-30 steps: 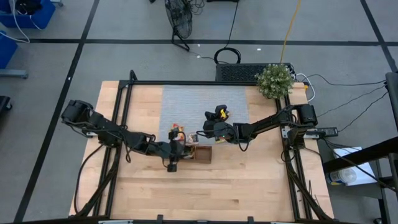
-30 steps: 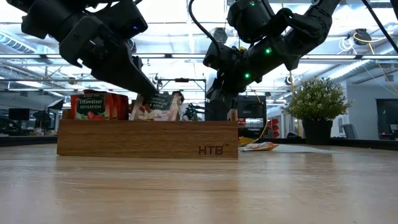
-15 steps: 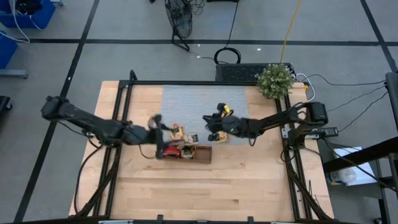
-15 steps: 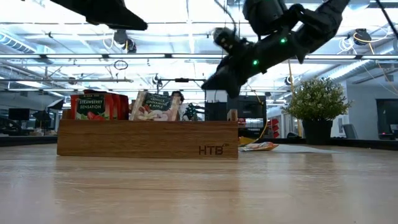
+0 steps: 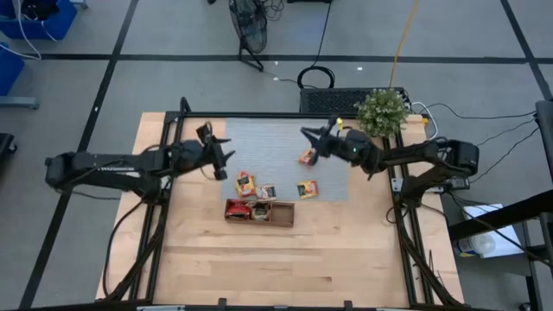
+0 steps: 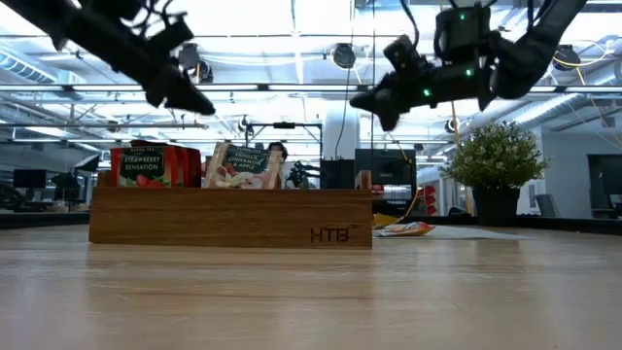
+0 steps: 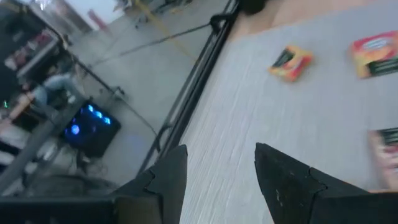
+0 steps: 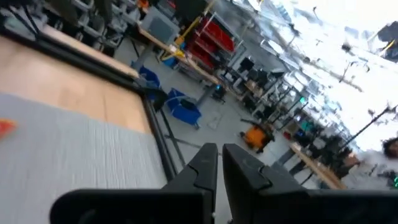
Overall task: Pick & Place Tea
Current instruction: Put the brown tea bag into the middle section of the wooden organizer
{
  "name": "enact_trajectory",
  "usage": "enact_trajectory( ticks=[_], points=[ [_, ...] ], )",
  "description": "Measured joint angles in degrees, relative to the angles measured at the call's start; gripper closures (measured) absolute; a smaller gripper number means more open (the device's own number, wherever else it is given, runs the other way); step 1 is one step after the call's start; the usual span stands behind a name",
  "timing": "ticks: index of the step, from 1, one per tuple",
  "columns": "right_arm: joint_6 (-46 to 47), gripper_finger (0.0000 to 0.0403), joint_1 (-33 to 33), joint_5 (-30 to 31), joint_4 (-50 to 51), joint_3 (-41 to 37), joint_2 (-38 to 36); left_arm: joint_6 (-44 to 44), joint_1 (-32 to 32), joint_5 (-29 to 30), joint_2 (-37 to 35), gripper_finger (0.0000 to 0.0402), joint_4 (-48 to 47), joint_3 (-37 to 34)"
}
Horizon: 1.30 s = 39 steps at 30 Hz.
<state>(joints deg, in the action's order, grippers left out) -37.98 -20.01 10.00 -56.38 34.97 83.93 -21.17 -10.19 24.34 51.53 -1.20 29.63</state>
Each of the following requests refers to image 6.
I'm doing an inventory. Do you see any black ceiling cable reel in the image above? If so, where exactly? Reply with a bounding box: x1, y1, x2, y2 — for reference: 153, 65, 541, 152
332, 42, 357, 70
553, 43, 582, 72
177, 42, 215, 84

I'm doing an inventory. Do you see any red stacked object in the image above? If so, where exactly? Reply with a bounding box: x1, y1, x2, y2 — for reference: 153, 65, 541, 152
421, 184, 438, 218

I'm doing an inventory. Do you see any black metal frame stand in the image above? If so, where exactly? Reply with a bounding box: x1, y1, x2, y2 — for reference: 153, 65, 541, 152
245, 122, 324, 164

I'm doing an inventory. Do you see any black equipment box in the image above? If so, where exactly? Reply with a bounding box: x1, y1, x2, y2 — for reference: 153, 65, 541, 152
319, 158, 355, 190

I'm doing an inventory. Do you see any red strawberry tea packet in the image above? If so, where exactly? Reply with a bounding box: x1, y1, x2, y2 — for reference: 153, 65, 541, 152
110, 145, 179, 189
175, 145, 190, 189
188, 148, 203, 189

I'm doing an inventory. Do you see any person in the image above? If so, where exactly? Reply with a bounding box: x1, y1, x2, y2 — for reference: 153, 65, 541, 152
266, 141, 290, 162

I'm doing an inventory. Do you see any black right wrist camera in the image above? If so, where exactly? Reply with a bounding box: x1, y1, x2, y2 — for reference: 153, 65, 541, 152
382, 33, 424, 72

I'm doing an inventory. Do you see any wooden tea organizer box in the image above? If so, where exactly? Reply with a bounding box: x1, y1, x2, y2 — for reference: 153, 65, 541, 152
88, 169, 374, 251

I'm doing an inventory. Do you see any orange tea packet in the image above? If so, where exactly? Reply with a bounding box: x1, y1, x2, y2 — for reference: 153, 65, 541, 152
372, 213, 404, 229
373, 222, 436, 238

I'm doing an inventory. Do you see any dark wall screen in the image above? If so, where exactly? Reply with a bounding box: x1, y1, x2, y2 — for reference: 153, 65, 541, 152
587, 154, 622, 220

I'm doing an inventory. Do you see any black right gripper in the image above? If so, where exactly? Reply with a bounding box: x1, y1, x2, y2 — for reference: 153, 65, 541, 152
349, 62, 485, 132

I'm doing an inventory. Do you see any black monitor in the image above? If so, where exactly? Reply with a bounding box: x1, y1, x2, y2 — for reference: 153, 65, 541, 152
13, 168, 49, 190

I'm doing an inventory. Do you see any black hanging cable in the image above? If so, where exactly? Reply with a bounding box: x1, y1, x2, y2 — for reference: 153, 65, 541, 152
370, 0, 376, 150

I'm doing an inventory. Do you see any black camera cable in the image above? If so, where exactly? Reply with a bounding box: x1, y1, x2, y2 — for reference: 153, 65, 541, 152
398, 0, 420, 48

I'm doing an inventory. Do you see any potted green plant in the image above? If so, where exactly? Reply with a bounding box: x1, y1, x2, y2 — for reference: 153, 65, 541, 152
439, 121, 550, 228

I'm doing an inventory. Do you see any yellow hanging cable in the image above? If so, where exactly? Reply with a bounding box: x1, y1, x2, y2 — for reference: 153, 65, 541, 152
449, 100, 461, 147

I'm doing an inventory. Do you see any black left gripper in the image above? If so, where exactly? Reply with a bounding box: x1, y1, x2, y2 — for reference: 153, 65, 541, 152
65, 9, 217, 117

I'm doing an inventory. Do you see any beige vanilla tea packet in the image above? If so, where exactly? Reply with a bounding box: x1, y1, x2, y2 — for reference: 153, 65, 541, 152
203, 142, 284, 190

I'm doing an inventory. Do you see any black computer case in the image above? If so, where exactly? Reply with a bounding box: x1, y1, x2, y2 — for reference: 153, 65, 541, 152
354, 148, 418, 215

